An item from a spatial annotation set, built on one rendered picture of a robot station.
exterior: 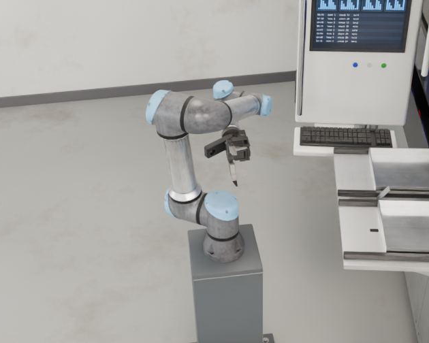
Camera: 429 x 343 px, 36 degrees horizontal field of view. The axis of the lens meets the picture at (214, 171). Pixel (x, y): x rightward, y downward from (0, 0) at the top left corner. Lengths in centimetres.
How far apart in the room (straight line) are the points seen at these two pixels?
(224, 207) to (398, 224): 63
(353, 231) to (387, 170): 40
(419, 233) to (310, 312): 103
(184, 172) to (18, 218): 197
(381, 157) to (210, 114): 97
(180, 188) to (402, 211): 82
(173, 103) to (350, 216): 81
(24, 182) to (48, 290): 101
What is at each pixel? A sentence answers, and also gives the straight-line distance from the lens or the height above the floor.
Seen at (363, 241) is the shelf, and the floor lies 88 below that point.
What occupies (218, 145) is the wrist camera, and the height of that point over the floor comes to 112.
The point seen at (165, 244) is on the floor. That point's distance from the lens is 365.
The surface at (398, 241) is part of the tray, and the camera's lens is 237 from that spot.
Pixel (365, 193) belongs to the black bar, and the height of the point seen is 90.
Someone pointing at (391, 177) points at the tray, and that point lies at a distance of 266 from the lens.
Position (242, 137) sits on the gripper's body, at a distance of 237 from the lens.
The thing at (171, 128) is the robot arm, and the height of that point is 134.
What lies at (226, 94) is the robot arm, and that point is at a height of 126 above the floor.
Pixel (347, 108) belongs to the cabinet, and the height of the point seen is 89.
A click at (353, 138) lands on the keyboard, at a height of 83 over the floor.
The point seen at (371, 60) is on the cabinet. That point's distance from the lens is 295.
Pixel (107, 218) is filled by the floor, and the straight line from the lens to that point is 388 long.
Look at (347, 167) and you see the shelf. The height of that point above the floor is 88.
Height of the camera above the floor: 244
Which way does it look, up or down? 36 degrees down
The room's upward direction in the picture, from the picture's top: 3 degrees counter-clockwise
